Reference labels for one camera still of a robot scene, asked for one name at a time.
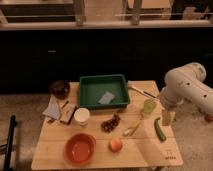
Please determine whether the black stand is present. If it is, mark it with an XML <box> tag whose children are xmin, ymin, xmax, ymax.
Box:
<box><xmin>3</xmin><ymin>115</ymin><xmax>17</xmax><ymax>171</ymax></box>

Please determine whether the green cucumber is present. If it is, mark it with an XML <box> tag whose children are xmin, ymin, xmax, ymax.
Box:
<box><xmin>154</xmin><ymin>118</ymin><xmax>166</xmax><ymax>142</ymax></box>

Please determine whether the brown wooden block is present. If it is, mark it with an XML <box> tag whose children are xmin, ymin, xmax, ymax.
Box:
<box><xmin>60</xmin><ymin>103</ymin><xmax>76</xmax><ymax>124</ymax></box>

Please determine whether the white cup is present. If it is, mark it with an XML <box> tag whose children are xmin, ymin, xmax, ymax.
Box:
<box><xmin>74</xmin><ymin>108</ymin><xmax>90</xmax><ymax>125</ymax></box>

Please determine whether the dark grape bunch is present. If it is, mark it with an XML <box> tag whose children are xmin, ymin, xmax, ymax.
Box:
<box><xmin>101</xmin><ymin>114</ymin><xmax>120</xmax><ymax>133</ymax></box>

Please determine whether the yellow banana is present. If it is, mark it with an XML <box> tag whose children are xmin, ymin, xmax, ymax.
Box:
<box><xmin>123</xmin><ymin>119</ymin><xmax>142</xmax><ymax>136</ymax></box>

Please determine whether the orange fruit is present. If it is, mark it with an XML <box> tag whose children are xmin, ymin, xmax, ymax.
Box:
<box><xmin>109</xmin><ymin>138</ymin><xmax>123</xmax><ymax>152</ymax></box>

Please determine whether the dark brown bowl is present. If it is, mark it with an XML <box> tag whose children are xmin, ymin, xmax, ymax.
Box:
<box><xmin>49</xmin><ymin>80</ymin><xmax>70</xmax><ymax>99</ymax></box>

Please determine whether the red bowl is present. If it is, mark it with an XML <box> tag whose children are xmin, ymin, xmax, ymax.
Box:
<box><xmin>63</xmin><ymin>133</ymin><xmax>96</xmax><ymax>166</ymax></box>

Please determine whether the green plastic tray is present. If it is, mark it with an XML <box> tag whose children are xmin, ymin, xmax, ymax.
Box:
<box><xmin>78</xmin><ymin>74</ymin><xmax>130</xmax><ymax>110</ymax></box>

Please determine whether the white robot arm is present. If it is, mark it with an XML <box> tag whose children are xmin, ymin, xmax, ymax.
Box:
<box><xmin>159</xmin><ymin>62</ymin><xmax>213</xmax><ymax>126</ymax></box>

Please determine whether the grey folded cloth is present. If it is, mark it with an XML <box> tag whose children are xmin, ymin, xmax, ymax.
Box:
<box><xmin>43</xmin><ymin>96</ymin><xmax>60</xmax><ymax>120</ymax></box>

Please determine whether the light green cup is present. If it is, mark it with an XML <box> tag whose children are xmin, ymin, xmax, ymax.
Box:
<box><xmin>143</xmin><ymin>99</ymin><xmax>156</xmax><ymax>114</ymax></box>

